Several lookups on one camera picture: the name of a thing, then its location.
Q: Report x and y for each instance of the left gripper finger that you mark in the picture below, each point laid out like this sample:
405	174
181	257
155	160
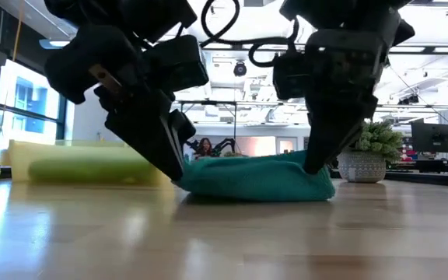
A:
146	140
184	130

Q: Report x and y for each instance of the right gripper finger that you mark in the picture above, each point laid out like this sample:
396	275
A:
329	136

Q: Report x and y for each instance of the teal microfiber towel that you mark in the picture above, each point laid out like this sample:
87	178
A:
255	179

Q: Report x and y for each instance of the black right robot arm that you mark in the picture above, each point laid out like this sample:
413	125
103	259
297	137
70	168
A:
344	15

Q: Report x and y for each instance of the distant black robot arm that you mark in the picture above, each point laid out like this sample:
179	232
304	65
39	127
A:
226	144

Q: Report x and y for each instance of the yellow translucent plastic basket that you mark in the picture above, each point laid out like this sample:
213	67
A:
72	151

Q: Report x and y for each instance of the person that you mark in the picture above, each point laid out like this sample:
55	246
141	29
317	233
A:
204	148

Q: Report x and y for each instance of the long ceiling light bar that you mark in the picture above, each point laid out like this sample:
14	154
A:
57	43

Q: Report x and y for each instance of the potted artificial green plant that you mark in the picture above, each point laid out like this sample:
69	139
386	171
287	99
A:
375	140

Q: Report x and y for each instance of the black ceiling track light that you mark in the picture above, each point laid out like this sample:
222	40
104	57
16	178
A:
408	100

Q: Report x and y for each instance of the black ceiling spotlight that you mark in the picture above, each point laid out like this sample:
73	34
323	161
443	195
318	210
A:
240	68

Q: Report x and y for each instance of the large glass window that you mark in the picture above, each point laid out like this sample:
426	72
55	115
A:
22	116

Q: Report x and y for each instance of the black computer monitor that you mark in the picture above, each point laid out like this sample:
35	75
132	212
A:
434	138

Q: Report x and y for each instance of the black background rig frame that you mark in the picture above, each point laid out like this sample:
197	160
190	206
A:
208	102

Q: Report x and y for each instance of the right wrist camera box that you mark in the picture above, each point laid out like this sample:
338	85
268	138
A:
291	78

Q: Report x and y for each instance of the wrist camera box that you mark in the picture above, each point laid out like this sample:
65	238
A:
177	64
291	78

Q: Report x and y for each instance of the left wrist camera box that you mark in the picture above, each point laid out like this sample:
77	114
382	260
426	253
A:
177	64

